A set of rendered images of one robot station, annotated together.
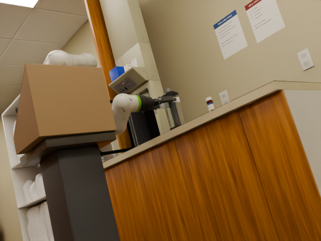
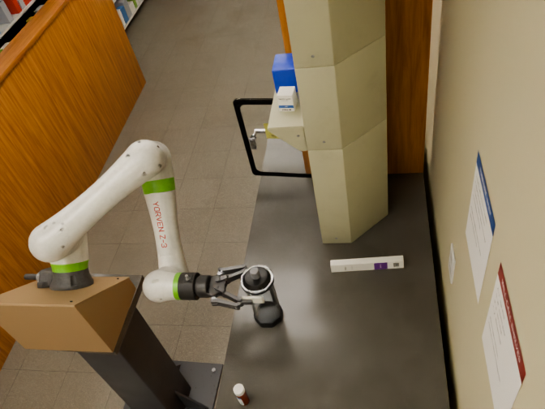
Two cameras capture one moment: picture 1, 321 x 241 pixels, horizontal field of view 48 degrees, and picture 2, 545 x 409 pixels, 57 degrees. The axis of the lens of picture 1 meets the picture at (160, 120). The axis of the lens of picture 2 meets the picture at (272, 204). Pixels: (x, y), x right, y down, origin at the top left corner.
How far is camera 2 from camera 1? 2.67 m
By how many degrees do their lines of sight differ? 79
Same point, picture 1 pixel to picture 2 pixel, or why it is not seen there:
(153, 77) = (323, 144)
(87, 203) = (107, 366)
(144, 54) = (310, 97)
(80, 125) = (64, 346)
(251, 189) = not seen: outside the picture
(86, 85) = (58, 320)
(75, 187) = (92, 356)
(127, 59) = not seen: hidden behind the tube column
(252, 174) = not seen: outside the picture
